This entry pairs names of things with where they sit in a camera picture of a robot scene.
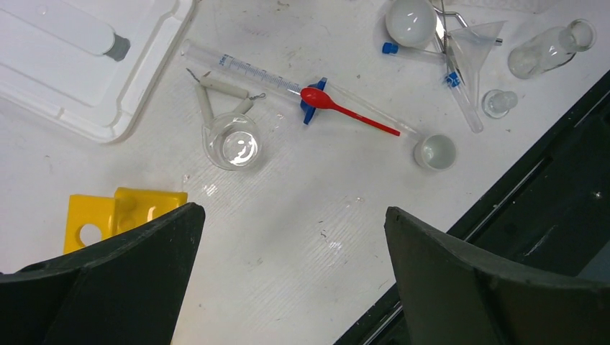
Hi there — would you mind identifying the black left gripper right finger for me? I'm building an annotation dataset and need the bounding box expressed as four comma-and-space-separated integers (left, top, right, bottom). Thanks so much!
384, 206, 609, 344

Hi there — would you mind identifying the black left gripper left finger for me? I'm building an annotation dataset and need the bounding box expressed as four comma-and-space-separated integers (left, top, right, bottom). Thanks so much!
1, 203, 206, 344

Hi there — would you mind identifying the yellow test tube rack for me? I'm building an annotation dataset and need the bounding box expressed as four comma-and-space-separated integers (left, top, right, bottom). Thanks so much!
63, 187, 188, 254

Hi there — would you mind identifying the small glass beaker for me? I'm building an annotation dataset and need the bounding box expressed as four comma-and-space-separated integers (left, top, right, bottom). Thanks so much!
413, 134, 458, 172

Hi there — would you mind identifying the clear watch glass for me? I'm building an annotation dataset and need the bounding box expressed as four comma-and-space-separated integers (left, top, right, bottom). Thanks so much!
201, 112, 263, 171

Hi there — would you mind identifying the small glass dish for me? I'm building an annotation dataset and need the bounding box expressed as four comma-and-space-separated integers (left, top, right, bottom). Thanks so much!
481, 89, 518, 119

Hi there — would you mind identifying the blue capped test tube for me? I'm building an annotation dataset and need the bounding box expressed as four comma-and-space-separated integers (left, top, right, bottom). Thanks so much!
445, 71, 483, 134
381, 42, 445, 65

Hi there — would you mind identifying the white bin lid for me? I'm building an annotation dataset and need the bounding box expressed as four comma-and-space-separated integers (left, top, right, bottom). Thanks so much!
1, 1, 196, 144

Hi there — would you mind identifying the graduated cylinder blue base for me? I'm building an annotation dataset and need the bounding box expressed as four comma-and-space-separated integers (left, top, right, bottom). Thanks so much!
179, 40, 327, 125

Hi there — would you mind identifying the small glass flask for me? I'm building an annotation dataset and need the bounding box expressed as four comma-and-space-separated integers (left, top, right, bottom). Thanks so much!
507, 19, 596, 80

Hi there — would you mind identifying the white evaporating dish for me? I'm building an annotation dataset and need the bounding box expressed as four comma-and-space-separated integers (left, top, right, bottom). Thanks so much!
385, 0, 437, 48

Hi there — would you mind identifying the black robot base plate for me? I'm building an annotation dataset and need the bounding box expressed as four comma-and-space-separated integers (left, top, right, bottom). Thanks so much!
333, 71, 610, 345

